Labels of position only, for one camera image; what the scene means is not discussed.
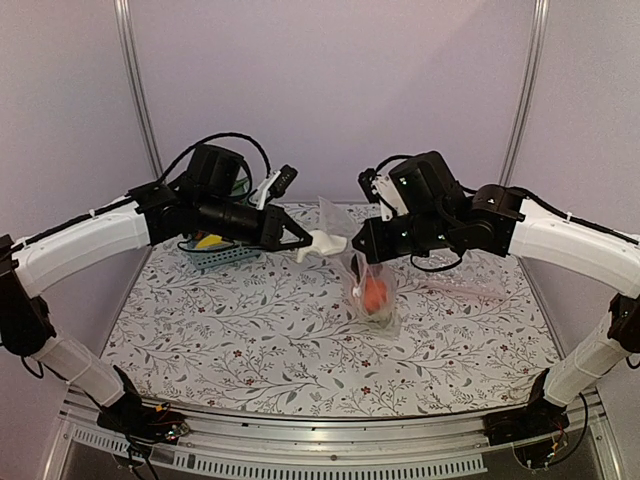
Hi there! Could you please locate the orange pepper toy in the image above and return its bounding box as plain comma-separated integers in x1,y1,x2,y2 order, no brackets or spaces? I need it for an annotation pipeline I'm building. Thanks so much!
362,277,388,314

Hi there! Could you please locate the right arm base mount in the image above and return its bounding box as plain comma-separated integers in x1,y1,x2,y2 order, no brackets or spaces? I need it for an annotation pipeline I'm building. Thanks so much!
482,369,569,469

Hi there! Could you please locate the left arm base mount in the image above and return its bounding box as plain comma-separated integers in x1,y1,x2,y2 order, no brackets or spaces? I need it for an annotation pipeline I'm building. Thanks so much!
97,366,190,444

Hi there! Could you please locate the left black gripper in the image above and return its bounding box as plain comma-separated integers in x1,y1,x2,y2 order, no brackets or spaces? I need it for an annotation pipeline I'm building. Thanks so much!
197,192,314,252

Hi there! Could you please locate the clear zip bag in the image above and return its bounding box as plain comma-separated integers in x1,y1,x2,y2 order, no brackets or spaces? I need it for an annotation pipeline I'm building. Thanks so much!
417,251,507,299
319,197,400,339

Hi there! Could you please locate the left aluminium frame post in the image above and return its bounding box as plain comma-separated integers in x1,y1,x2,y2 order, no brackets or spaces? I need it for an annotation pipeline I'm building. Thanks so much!
113,0,162,178

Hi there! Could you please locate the front aluminium rail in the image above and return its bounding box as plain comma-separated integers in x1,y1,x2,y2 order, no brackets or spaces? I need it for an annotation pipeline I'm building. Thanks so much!
59,394,611,476

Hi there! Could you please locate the light blue plastic basket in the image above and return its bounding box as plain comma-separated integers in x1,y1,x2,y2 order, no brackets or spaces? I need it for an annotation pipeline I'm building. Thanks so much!
187,246,261,270

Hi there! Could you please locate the right aluminium frame post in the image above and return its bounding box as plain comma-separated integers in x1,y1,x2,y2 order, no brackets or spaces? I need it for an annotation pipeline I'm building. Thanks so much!
498,0,550,186

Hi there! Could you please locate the green pepper toy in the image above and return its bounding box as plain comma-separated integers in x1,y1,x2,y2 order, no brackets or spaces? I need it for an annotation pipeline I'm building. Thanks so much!
231,176,253,201

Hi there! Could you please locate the floral patterned table mat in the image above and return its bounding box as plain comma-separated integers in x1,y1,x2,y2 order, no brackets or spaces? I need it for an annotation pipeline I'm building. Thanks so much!
102,241,559,417

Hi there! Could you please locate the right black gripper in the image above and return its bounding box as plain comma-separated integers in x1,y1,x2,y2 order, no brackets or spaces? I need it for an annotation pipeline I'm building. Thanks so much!
352,210,454,264

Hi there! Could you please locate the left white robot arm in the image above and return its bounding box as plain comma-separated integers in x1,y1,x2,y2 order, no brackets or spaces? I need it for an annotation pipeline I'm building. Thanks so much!
1,140,312,434

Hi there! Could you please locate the dark red apple toy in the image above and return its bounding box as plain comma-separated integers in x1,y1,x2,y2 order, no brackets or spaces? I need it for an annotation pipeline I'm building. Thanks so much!
349,254,366,282

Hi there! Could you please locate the white daikon radish toy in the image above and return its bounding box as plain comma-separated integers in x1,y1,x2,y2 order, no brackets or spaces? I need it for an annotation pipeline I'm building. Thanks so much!
366,308,395,329

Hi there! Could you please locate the white garlic toy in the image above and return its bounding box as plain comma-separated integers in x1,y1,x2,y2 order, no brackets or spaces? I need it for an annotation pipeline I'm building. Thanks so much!
296,230,347,263

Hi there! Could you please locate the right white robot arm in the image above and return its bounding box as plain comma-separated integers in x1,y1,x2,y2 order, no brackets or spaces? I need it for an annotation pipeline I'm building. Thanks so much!
352,151,639,436

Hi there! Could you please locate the yellow pepper toy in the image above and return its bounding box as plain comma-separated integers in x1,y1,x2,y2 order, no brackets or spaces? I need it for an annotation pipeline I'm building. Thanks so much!
195,235,229,250

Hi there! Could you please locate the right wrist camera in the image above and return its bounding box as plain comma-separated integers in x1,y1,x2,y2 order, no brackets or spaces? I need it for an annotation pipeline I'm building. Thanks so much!
358,168,408,221

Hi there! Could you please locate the aluminium frame post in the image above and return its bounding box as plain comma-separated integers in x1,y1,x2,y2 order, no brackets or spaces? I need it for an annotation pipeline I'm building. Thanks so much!
113,0,162,178
498,0,550,186

